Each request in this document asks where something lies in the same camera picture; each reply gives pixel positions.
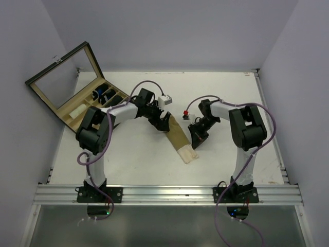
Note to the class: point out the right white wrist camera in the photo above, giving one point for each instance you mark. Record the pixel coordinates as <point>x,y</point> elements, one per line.
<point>187,115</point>

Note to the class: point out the olive tan underwear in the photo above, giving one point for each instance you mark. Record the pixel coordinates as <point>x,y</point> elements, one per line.
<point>180,142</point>

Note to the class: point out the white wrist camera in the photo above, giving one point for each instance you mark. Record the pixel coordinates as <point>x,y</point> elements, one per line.
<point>187,115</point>
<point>164,100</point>

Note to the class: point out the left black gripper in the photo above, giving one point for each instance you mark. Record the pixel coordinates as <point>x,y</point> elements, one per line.
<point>164,125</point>

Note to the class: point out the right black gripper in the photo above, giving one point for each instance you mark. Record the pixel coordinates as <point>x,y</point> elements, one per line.
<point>197,137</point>

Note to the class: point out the black compartment storage box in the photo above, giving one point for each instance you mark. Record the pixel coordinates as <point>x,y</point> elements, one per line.
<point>69,81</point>

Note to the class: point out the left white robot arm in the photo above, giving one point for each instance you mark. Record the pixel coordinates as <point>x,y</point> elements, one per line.
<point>95,133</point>

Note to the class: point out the white rolled cloth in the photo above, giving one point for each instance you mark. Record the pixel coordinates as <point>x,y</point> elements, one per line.
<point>76,112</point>

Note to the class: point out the black white rolled underwear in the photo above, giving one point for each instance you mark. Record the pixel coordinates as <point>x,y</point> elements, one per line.
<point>106,96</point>

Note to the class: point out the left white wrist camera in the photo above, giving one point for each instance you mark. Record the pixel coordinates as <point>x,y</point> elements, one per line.
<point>164,100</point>

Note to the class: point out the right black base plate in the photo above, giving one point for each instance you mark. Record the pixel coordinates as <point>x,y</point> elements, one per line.
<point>250,196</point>

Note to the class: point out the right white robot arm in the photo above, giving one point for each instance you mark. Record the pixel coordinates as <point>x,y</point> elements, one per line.
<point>248,133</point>

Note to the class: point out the aluminium front rail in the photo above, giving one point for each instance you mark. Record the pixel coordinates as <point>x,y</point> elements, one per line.
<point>172,195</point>

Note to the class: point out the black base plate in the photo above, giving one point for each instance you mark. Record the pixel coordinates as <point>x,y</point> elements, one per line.
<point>91,195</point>
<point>250,196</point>

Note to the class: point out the black blue rolled underwear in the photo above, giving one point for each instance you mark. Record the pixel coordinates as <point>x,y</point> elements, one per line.
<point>97,92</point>

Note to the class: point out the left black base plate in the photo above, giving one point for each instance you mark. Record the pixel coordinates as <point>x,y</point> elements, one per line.
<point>91,195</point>

